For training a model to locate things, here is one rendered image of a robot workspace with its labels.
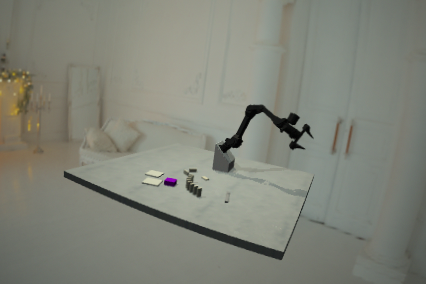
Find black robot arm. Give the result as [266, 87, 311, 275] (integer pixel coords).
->
[219, 104, 300, 153]

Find purple block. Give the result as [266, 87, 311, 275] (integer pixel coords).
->
[164, 177, 177, 187]

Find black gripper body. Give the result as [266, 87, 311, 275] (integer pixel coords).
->
[289, 124, 311, 149]

